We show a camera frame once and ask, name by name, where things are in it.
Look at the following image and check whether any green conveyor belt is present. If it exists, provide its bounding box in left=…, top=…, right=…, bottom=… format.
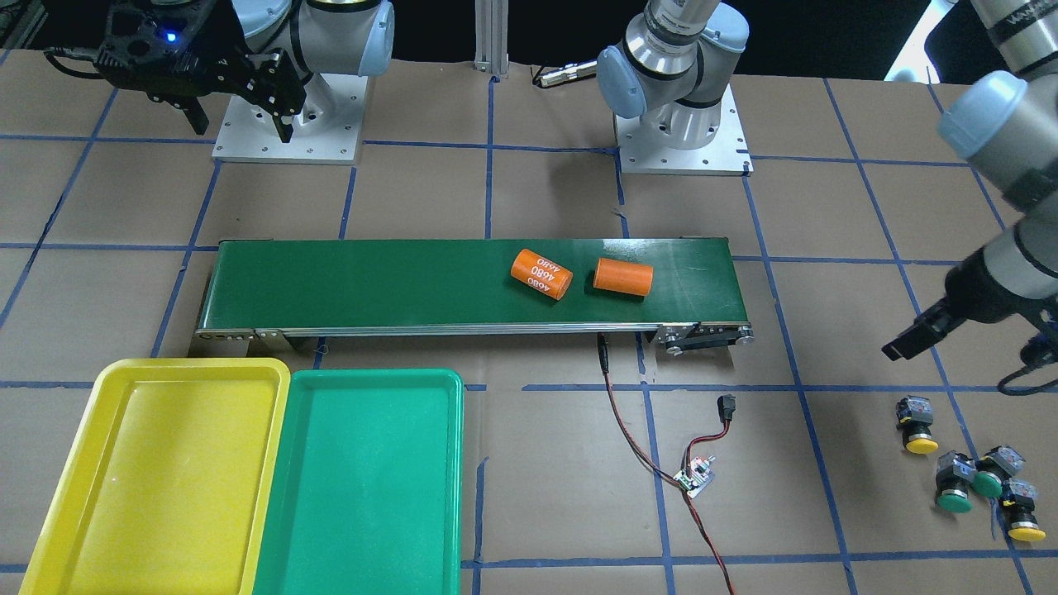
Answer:
left=196, top=237, right=755, bottom=354

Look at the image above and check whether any red black power cable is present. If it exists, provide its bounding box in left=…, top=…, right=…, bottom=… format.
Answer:
left=597, top=332, right=738, bottom=595

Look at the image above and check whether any orange cylinder with white text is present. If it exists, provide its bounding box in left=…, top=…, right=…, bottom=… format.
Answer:
left=510, top=249, right=574, bottom=301

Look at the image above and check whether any green push button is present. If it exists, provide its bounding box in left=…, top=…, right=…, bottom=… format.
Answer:
left=971, top=445, right=1027, bottom=498
left=934, top=450, right=975, bottom=515

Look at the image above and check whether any aluminium frame post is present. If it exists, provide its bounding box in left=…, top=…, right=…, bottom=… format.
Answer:
left=474, top=0, right=509, bottom=79

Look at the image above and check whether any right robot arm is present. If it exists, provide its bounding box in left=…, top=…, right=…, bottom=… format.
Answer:
left=83, top=1, right=396, bottom=143

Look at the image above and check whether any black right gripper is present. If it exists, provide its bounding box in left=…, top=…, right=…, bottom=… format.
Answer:
left=93, top=1, right=306, bottom=144

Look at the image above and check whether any yellow plastic tray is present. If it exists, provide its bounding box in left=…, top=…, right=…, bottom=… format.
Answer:
left=20, top=358, right=291, bottom=594

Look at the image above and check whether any green plastic tray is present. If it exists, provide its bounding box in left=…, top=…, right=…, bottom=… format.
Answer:
left=253, top=369, right=466, bottom=594

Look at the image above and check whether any plain orange cylinder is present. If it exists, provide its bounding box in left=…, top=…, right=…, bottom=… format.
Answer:
left=592, top=257, right=655, bottom=298

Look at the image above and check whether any small controller circuit board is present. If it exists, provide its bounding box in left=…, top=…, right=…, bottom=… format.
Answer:
left=673, top=456, right=715, bottom=498

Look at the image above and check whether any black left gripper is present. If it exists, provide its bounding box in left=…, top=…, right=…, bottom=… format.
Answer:
left=881, top=294, right=979, bottom=361

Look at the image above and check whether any yellow push button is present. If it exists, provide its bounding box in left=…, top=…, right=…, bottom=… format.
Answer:
left=998, top=477, right=1046, bottom=543
left=895, top=395, right=940, bottom=455

